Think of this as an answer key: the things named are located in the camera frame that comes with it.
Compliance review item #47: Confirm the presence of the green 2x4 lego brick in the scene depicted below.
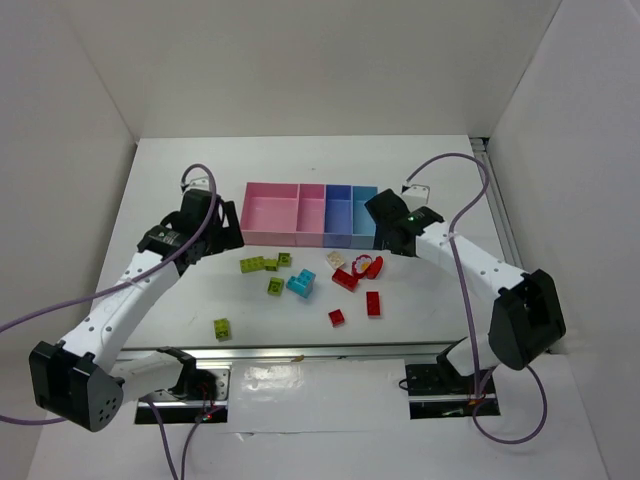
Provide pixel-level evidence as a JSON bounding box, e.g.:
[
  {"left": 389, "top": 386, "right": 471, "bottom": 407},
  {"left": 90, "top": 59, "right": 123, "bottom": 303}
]
[{"left": 239, "top": 256, "right": 265, "bottom": 274}]

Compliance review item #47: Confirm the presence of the red curved lego piece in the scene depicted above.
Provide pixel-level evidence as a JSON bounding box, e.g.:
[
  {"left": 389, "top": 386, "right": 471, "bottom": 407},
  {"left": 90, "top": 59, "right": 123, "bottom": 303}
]
[{"left": 365, "top": 256, "right": 384, "bottom": 279}]

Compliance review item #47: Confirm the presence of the white lego brick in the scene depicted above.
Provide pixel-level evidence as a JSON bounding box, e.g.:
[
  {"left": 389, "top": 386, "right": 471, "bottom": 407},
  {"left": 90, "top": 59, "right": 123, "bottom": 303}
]
[{"left": 326, "top": 251, "right": 346, "bottom": 270}]

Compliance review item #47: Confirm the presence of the red 2x4 lego brick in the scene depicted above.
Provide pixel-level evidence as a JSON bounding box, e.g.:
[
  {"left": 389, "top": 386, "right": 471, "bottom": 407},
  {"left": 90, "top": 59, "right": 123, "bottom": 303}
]
[{"left": 332, "top": 269, "right": 358, "bottom": 292}]

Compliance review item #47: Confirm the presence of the teal lego piece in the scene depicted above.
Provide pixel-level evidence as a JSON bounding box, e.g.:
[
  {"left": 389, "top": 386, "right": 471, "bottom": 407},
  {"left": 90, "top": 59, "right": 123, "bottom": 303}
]
[{"left": 286, "top": 269, "right": 316, "bottom": 299}]

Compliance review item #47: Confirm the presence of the green lego brick front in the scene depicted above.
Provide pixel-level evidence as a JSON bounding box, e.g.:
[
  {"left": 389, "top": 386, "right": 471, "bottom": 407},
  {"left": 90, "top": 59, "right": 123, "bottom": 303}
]
[{"left": 213, "top": 318, "right": 231, "bottom": 341}]

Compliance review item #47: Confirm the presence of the small red lego brick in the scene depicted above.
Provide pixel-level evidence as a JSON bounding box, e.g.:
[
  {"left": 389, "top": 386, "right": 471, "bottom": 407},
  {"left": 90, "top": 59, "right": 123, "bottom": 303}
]
[{"left": 328, "top": 309, "right": 345, "bottom": 328}]

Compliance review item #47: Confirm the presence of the red flower lego piece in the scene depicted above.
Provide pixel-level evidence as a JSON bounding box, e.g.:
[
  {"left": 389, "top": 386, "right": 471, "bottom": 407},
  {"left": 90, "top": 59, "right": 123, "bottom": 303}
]
[{"left": 351, "top": 254, "right": 374, "bottom": 279}]

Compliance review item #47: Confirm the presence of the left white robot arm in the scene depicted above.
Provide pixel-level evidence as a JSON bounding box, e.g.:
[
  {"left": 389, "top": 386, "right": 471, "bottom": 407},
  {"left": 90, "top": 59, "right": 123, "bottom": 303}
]
[{"left": 29, "top": 188, "right": 244, "bottom": 432}]

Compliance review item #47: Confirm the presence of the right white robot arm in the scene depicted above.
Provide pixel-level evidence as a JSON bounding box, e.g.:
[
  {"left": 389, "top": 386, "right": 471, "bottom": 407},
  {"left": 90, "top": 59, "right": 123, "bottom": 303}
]
[{"left": 365, "top": 189, "right": 566, "bottom": 382}]

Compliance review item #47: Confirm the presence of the light blue container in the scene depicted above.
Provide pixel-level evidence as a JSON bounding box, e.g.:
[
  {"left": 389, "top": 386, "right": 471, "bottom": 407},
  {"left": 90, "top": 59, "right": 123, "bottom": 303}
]
[{"left": 350, "top": 186, "right": 378, "bottom": 250}]

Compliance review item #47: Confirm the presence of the large pink container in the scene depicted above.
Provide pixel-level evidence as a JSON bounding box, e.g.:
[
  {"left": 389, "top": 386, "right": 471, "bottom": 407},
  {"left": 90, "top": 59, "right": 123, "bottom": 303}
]
[{"left": 240, "top": 182, "right": 299, "bottom": 247}]

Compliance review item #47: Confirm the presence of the dark blue container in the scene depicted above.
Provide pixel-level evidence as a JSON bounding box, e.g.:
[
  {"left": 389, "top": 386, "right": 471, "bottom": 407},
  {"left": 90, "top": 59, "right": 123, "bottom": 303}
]
[{"left": 323, "top": 184, "right": 352, "bottom": 248}]

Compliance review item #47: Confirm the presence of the small pink container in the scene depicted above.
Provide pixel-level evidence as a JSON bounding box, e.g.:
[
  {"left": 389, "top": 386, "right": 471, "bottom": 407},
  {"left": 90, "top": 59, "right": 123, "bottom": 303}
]
[{"left": 295, "top": 184, "right": 326, "bottom": 247}]

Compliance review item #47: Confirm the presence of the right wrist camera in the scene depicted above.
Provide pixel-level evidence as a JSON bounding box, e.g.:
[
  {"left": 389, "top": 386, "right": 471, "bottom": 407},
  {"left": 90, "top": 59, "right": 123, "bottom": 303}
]
[{"left": 401, "top": 184, "right": 430, "bottom": 211}]

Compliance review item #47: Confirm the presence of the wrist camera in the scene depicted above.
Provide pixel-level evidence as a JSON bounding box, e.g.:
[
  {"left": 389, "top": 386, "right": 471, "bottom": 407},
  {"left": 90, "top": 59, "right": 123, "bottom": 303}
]
[
  {"left": 401, "top": 184, "right": 430, "bottom": 211},
  {"left": 181, "top": 176, "right": 210, "bottom": 193}
]

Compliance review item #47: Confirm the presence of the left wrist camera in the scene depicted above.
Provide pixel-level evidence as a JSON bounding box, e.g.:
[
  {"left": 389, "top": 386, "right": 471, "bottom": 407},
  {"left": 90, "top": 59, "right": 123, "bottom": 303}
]
[{"left": 181, "top": 176, "right": 210, "bottom": 193}]

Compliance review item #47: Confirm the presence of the aluminium rail front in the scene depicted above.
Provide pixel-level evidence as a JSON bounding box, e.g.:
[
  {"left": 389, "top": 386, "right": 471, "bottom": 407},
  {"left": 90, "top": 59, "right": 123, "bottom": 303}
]
[{"left": 117, "top": 341, "right": 466, "bottom": 363}]

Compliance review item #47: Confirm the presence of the aluminium rail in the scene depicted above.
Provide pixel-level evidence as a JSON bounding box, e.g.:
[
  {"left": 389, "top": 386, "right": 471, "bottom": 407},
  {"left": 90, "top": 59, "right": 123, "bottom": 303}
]
[
  {"left": 469, "top": 137, "right": 523, "bottom": 268},
  {"left": 117, "top": 341, "right": 466, "bottom": 363}
]

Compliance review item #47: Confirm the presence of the aluminium rail right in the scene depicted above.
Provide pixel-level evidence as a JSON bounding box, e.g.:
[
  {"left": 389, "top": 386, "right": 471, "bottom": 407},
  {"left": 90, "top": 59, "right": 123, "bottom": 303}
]
[{"left": 469, "top": 137, "right": 523, "bottom": 268}]

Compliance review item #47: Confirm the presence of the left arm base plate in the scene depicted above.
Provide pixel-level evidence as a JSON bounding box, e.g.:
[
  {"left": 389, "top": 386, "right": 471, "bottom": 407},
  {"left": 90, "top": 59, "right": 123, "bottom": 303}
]
[{"left": 151, "top": 362, "right": 231, "bottom": 425}]

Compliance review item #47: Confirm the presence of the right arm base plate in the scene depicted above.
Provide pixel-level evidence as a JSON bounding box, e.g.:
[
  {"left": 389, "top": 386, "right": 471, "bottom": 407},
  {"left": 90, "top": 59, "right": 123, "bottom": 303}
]
[{"left": 398, "top": 364, "right": 500, "bottom": 420}]

